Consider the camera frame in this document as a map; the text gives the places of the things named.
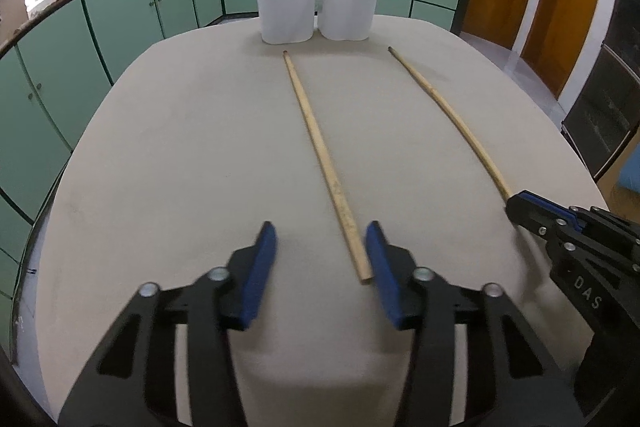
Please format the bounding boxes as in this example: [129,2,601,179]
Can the green lower kitchen cabinets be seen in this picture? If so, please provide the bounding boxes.
[0,0,478,348]

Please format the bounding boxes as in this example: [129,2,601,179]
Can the black glass cabinet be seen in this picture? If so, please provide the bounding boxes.
[561,0,639,180]

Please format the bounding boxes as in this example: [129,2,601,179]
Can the plain wooden chopstick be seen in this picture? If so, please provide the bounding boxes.
[283,51,373,284]
[387,46,513,202]

